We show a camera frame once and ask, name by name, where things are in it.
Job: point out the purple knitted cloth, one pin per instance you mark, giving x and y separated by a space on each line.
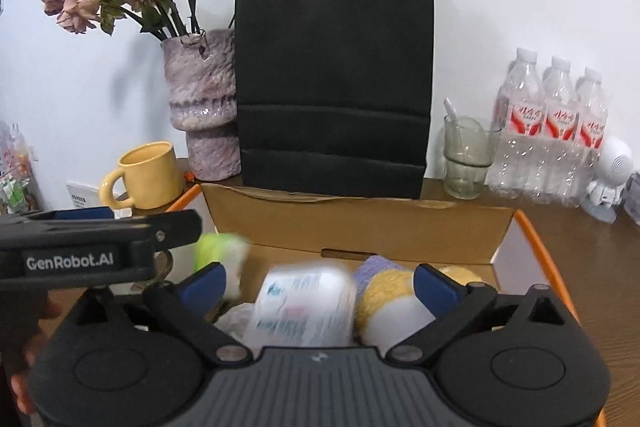
377 272

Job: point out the clear water bottle red label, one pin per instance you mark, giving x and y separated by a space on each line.
517 132
560 137
592 142

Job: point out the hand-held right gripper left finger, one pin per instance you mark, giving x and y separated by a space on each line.
206 288

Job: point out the pink textured ceramic vase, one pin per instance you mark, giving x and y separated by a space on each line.
205 107

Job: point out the grey white small pouch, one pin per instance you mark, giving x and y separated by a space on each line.
632 199

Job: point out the red cardboard box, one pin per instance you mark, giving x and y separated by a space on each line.
360 227

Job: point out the yellow ceramic mug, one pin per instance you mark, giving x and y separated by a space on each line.
150 177

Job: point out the white robot figurine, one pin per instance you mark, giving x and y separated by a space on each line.
612 172

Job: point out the person's left hand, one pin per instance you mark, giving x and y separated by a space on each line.
50 309

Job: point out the clear glass cup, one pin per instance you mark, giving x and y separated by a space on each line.
467 167

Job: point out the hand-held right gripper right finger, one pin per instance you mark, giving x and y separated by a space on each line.
436 288

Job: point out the white plastic spoon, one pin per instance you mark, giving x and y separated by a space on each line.
452 112

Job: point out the white wet wipes pack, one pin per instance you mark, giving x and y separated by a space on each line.
300 302

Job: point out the black paper bag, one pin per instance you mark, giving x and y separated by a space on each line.
330 82

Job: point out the clear plastic bag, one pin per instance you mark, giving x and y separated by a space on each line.
237 319

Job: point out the yellow white plush toy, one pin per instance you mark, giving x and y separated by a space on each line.
387 307

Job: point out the colourful snack display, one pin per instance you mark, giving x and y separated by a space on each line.
17 172

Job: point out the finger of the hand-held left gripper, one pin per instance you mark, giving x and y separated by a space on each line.
165 229

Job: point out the green tissue packet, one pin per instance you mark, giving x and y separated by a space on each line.
220 252

